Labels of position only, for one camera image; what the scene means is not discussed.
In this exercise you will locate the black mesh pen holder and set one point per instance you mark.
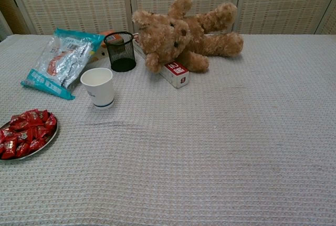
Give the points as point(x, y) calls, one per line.
point(122, 52)

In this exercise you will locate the teal silver snack bag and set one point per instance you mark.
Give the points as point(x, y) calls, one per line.
point(60, 63)

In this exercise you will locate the brown teddy bear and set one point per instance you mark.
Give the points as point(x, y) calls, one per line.
point(162, 39)

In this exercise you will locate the round steel plate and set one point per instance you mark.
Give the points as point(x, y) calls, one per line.
point(50, 142)

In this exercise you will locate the white paper cup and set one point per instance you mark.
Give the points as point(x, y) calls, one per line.
point(101, 94)

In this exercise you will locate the beige waffle tablecloth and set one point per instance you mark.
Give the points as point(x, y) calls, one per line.
point(210, 144)

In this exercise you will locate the orange cardboard box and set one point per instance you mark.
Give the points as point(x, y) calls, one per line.
point(97, 55)

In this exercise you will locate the long red white box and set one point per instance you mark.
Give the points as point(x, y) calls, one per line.
point(178, 75)

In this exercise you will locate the red candy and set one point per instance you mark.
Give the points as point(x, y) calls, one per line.
point(50, 121)
point(23, 148)
point(39, 143)
point(9, 152)
point(5, 134)
point(18, 121)
point(34, 117)

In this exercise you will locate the brown backed screen panel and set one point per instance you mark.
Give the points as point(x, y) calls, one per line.
point(10, 10)

